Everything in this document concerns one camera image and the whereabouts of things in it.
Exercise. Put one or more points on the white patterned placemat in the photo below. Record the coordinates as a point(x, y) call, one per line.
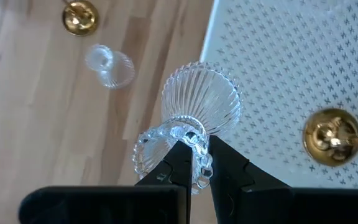
point(291, 62)

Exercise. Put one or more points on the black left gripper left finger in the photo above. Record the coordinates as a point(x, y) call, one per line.
point(179, 168)

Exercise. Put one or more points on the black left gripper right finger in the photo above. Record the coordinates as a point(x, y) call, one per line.
point(238, 186)

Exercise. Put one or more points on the clear ribbed glass candle holder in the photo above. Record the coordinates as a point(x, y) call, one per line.
point(200, 93)
point(117, 70)

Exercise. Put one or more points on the brass candlestick holder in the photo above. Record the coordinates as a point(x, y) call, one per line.
point(331, 137)
point(79, 18)

